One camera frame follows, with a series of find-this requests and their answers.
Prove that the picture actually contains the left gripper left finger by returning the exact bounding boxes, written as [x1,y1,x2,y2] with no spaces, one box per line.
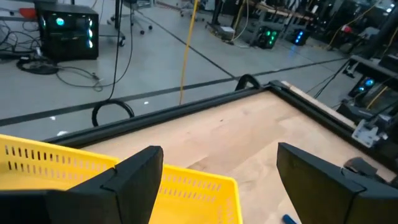
[0,145,164,224]

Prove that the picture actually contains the lit computer under table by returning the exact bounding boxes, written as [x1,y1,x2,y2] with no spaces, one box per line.
[348,76,376,98]

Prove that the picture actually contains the black computer tower, lit fans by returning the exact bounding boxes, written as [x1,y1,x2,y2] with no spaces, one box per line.
[34,2,100,62]

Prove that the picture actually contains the black office chair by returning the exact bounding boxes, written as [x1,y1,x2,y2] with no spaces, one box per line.
[107,0,154,48]

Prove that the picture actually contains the computer tower with green lights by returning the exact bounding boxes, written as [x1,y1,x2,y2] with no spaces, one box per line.
[255,26,280,50]

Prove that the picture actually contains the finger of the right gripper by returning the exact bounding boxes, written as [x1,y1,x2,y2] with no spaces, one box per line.
[343,156,388,185]

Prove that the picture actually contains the black aluminium table frame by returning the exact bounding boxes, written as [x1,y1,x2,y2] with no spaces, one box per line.
[43,79,398,175]

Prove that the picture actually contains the wooden workbench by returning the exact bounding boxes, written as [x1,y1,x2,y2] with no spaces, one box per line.
[236,0,315,35]

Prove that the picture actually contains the computer tower with blue lights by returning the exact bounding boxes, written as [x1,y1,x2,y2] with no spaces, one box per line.
[293,28,312,47]

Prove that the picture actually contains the black cable loop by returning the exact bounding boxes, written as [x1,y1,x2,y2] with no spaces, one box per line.
[234,73,262,92]

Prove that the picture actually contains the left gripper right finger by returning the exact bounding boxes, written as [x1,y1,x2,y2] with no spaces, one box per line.
[276,142,398,224]

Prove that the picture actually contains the red object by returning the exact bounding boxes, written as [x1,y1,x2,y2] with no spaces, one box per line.
[18,7,37,19]

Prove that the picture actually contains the black cable with coil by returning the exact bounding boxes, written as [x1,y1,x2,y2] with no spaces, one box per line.
[91,0,136,128]

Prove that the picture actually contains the yellow slotted plastic basket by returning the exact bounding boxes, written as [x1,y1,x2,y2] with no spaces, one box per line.
[0,133,244,224]

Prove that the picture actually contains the black side table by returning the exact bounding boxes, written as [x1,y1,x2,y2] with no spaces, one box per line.
[348,54,398,83]

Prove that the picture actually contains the black floor cable bundle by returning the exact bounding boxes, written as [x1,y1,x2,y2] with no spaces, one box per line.
[0,18,105,93]

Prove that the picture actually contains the yellow hanging cable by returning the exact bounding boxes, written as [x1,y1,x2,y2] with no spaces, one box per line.
[178,0,200,106]

